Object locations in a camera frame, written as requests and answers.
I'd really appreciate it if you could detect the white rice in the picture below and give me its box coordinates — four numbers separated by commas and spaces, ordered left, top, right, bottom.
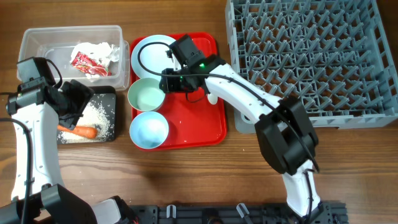
57, 93, 115, 144

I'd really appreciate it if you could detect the small light blue bowl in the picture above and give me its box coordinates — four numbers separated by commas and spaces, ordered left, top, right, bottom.
129, 111, 169, 149

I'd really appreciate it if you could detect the black plastic bin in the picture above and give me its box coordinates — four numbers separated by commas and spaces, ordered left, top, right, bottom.
55, 86, 118, 146

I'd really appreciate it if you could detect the white tissue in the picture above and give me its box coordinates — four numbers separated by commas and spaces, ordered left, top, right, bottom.
70, 42, 121, 83

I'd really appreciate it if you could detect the clear plastic bin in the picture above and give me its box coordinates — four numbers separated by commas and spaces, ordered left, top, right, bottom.
18, 25, 130, 91

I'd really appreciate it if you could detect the red snack wrapper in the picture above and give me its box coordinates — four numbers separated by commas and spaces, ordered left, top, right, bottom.
71, 52, 111, 77

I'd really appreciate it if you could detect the orange carrot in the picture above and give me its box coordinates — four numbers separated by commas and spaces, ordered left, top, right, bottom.
57, 125, 98, 139

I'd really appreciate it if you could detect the grey dishwasher rack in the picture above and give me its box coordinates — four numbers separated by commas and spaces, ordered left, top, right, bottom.
225, 0, 397, 129

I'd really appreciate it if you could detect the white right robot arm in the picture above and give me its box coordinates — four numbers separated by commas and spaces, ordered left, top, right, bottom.
160, 35, 320, 221

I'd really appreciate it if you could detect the large light blue plate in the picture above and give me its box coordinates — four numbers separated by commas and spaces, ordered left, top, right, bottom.
131, 35, 181, 80

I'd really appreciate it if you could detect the white plastic spoon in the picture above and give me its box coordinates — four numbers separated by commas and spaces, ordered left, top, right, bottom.
207, 93, 218, 105

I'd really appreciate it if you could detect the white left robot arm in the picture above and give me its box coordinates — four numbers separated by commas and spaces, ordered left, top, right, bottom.
1, 57, 134, 223

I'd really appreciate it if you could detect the mint green bowl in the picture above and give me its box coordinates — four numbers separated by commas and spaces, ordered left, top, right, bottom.
127, 78, 165, 112

